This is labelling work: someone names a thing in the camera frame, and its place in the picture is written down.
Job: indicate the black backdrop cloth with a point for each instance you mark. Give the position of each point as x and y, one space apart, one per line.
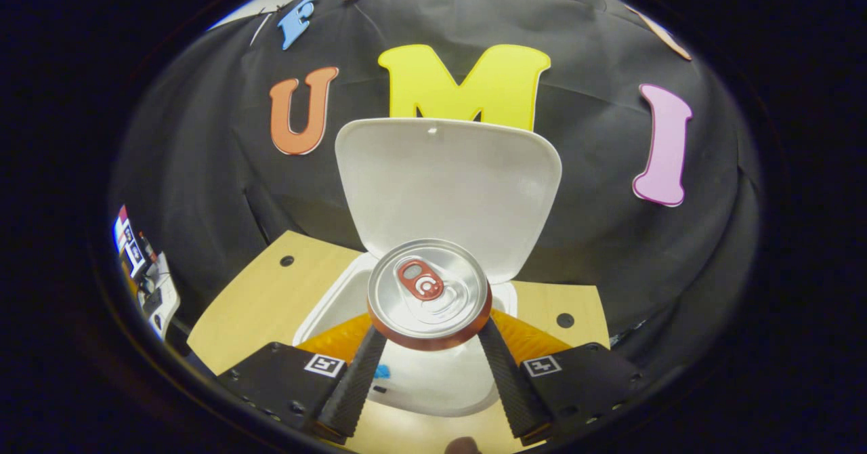
596 135

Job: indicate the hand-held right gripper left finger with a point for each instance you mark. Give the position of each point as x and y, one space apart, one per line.
355 386

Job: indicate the red pop can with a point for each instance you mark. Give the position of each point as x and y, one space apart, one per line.
430 291

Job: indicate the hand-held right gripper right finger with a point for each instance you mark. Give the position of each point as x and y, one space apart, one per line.
504 386

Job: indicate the blue paper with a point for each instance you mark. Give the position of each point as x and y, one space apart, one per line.
383 372

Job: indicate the wooden desktop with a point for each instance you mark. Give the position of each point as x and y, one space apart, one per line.
257 312

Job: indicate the white desktop garbage bin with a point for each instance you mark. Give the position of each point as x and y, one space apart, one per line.
447 183

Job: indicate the colourful wall poster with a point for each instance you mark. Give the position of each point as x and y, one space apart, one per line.
127 234

